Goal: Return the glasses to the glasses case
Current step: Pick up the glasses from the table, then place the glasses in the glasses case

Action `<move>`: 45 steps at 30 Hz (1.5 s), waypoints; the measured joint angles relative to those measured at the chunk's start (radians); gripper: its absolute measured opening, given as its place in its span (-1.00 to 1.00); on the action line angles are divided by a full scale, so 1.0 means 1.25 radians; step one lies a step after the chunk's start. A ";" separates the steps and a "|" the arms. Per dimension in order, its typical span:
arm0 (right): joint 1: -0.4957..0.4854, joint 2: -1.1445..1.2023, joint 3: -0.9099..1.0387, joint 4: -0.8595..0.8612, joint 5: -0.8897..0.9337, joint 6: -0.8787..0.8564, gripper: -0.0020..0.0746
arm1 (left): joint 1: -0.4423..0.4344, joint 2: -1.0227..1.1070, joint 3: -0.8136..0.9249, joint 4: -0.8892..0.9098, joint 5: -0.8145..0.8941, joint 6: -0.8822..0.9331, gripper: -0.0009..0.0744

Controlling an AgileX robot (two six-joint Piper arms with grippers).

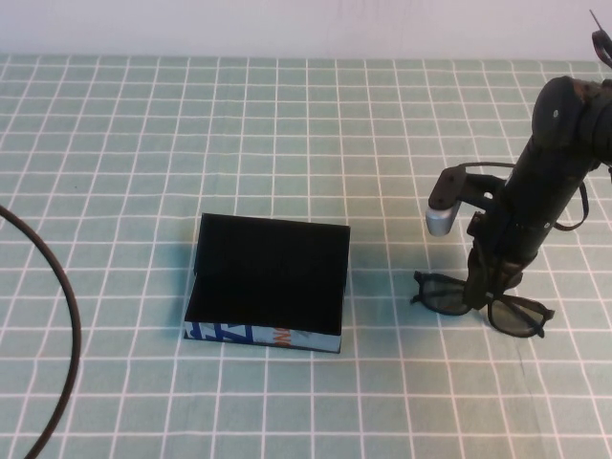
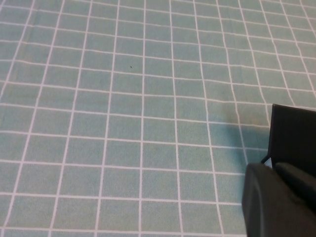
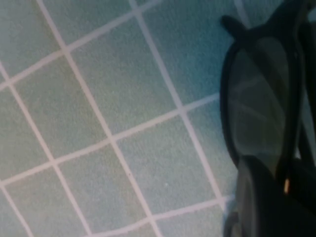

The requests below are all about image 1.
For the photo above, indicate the black framed glasses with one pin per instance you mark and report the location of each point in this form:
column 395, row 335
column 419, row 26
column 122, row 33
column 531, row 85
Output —
column 442, row 296

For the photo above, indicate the black zip tie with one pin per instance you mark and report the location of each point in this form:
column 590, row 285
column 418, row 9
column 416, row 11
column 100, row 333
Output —
column 595, row 20

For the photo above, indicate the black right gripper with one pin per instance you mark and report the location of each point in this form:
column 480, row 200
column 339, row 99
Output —
column 483, row 234

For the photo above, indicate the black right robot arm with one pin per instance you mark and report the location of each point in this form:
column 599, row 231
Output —
column 545, row 181

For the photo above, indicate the green white grid tablecloth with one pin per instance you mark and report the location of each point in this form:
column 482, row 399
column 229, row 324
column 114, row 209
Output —
column 191, row 119

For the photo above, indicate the black glasses case printed side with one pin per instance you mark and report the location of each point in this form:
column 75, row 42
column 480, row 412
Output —
column 268, row 272

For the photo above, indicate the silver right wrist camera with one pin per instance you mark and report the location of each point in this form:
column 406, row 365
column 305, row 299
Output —
column 440, row 222

